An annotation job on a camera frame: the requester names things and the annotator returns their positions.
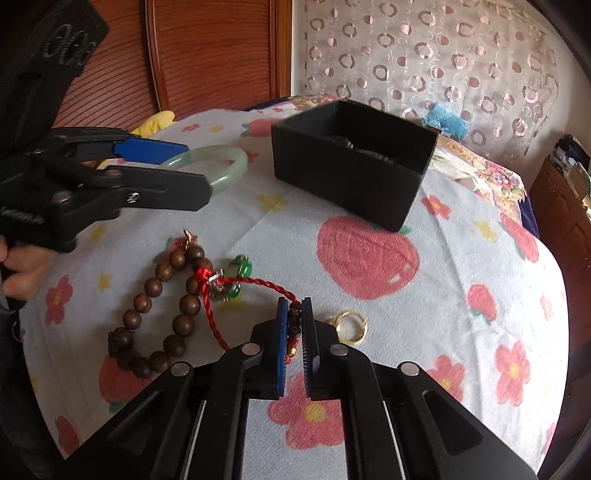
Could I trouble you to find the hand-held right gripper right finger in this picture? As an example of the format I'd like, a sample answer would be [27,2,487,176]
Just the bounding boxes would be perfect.
[301,298,539,480]

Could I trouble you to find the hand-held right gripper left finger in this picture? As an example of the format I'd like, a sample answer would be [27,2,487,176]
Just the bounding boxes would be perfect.
[51,298,296,480]

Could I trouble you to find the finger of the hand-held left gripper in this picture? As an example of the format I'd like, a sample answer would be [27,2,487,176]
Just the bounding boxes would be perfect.
[51,127,191,165]
[74,165,212,214]

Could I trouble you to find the green jade bangle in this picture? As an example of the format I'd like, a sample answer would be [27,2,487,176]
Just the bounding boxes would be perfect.
[161,145,250,199]

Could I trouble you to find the red cord bracelet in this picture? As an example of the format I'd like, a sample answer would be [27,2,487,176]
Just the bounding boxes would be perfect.
[194,267,303,367]

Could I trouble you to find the black jewelry box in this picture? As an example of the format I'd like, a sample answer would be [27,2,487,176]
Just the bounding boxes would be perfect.
[270,99,440,233]

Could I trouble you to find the person's left hand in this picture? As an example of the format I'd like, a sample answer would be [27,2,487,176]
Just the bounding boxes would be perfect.
[0,234,55,302]

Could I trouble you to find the yellow plush toy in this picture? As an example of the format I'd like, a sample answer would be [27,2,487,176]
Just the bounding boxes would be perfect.
[97,110,177,169]

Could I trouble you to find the green stone silver charm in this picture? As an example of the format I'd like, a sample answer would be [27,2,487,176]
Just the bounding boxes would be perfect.
[210,255,254,303]

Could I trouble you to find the brown wooden wardrobe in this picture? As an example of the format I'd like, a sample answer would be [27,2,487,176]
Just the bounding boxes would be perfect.
[55,0,294,136]

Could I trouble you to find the silver cuff bangle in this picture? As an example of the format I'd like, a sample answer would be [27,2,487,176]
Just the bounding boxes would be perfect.
[325,135,393,162]

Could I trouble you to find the dark blue bedspread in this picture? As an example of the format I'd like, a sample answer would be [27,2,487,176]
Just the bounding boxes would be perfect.
[518,196,540,238]

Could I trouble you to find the blue lace bag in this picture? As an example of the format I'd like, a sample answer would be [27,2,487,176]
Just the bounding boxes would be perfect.
[422,102,470,138]

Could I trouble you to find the brown wooden cabinet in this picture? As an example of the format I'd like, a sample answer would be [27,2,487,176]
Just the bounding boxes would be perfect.
[529,157,591,261]

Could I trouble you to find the gold ring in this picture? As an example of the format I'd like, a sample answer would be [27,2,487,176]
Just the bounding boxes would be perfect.
[330,310,370,346]

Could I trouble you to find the brown wooden bead bracelet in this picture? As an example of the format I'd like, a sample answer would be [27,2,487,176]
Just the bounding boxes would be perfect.
[107,244,206,380]

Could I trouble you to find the circle pattern wall curtain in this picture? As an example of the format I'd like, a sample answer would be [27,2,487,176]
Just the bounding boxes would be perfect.
[295,0,560,162]

